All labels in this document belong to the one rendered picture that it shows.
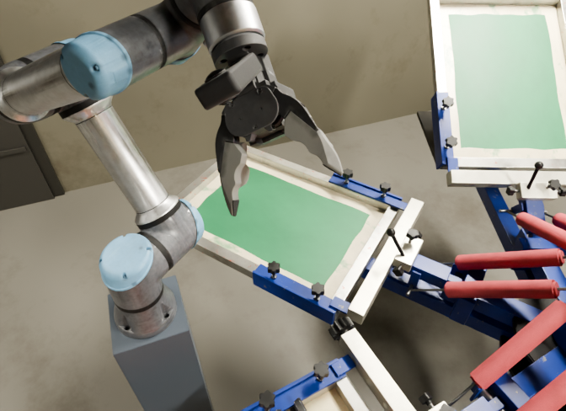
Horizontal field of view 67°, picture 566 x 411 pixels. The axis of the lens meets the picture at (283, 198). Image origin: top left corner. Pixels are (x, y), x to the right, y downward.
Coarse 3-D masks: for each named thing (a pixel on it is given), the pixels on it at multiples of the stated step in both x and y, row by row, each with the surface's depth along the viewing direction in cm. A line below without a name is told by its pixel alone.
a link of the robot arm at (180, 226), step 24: (48, 48) 83; (72, 120) 88; (96, 120) 88; (120, 120) 93; (96, 144) 90; (120, 144) 92; (120, 168) 93; (144, 168) 96; (144, 192) 96; (144, 216) 98; (168, 216) 98; (192, 216) 104; (168, 240) 98; (192, 240) 103
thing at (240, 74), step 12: (240, 60) 48; (252, 60) 50; (216, 72) 43; (228, 72) 42; (240, 72) 45; (252, 72) 48; (204, 84) 43; (216, 84) 43; (228, 84) 42; (240, 84) 43; (204, 96) 43; (216, 96) 43; (228, 96) 43; (204, 108) 44
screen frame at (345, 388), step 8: (344, 376) 117; (336, 384) 116; (344, 384) 115; (352, 384) 115; (320, 392) 115; (344, 392) 114; (352, 392) 114; (304, 400) 113; (344, 400) 114; (352, 400) 112; (360, 400) 112; (352, 408) 111; (360, 408) 111; (368, 408) 111
